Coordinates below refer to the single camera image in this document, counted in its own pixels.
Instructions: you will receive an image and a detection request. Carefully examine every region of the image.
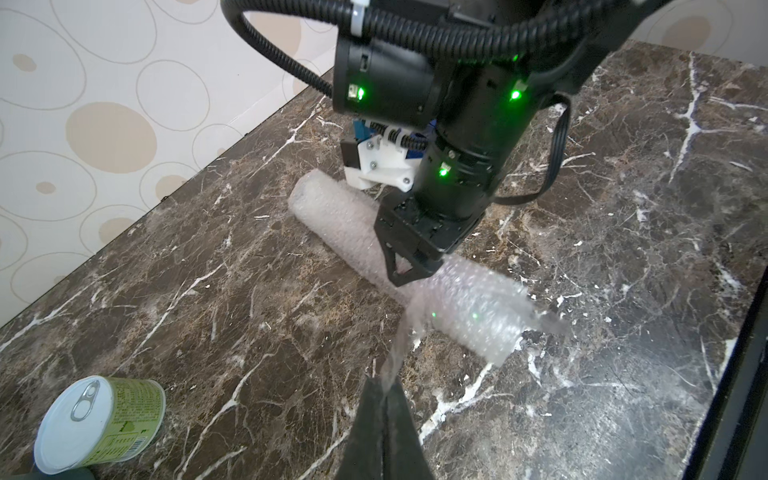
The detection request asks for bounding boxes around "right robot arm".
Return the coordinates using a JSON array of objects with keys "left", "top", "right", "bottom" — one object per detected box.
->
[{"left": 220, "top": 1, "right": 661, "bottom": 286}]

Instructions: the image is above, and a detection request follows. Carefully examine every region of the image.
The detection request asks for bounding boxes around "bubble wrap sheet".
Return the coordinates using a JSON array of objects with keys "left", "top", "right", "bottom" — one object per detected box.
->
[{"left": 288, "top": 170, "right": 570, "bottom": 365}]

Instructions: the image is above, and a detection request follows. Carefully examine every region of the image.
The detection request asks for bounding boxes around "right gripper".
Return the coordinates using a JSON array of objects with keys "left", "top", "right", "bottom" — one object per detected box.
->
[{"left": 374, "top": 190, "right": 484, "bottom": 287}]

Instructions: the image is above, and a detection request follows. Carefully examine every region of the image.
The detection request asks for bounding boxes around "clear adhesive tape strip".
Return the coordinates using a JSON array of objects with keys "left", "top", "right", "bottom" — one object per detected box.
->
[{"left": 379, "top": 292, "right": 431, "bottom": 395}]

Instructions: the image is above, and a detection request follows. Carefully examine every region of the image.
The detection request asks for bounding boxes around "green white tin can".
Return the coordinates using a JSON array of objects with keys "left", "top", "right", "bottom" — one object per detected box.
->
[{"left": 34, "top": 375, "right": 166, "bottom": 475}]

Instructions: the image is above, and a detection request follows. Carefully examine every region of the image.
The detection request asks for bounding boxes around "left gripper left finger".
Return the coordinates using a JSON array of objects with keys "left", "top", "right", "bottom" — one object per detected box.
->
[{"left": 335, "top": 377, "right": 384, "bottom": 480}]

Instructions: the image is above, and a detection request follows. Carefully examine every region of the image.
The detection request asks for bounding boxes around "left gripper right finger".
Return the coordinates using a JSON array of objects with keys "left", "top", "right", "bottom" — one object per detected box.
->
[{"left": 382, "top": 380, "right": 434, "bottom": 480}]

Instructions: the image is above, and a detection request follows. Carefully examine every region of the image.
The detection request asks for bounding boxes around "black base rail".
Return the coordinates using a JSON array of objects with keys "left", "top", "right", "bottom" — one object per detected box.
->
[{"left": 682, "top": 278, "right": 767, "bottom": 479}]

